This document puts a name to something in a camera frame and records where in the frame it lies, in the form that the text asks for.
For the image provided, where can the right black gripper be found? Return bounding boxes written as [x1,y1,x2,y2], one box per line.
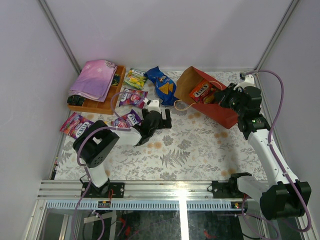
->
[213,83,246,117]

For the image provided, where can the blue tortilla chips bag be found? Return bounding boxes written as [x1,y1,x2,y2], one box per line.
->
[144,66,178,106]

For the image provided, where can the green Fox's candy bag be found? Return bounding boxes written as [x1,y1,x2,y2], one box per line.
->
[124,68,147,90]

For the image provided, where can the red paper bag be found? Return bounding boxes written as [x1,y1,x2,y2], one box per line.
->
[174,66,238,129]

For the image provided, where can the wooden organizer tray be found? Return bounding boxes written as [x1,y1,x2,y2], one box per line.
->
[67,65,126,115]

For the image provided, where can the purple Fox's candy bag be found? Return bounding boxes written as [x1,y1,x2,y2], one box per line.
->
[59,112,93,140]

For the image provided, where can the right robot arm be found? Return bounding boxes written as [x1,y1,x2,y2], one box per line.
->
[214,83,312,220]

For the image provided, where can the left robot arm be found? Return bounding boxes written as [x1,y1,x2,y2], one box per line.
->
[72,108,172,198]

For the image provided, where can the orange Fox's candy bag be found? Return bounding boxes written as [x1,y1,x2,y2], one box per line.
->
[189,79,217,104]

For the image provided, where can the folded purple cloth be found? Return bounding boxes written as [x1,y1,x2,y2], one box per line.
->
[68,59,118,102]

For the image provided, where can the dark patterned cloth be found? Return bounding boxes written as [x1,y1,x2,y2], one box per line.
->
[67,95,86,107]

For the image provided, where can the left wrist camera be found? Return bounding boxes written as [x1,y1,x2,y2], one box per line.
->
[143,98,161,113]

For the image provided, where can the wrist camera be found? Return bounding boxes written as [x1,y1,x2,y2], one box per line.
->
[143,98,161,113]
[233,72,256,90]

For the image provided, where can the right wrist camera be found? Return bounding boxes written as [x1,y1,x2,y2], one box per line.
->
[233,72,256,90]

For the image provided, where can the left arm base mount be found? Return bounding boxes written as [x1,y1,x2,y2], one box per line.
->
[80,180,125,199]

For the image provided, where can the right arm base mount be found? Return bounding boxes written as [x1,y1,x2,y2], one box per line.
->
[211,181,244,199]

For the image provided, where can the aluminium frame rail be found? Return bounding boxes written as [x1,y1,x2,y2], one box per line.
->
[37,180,307,211]

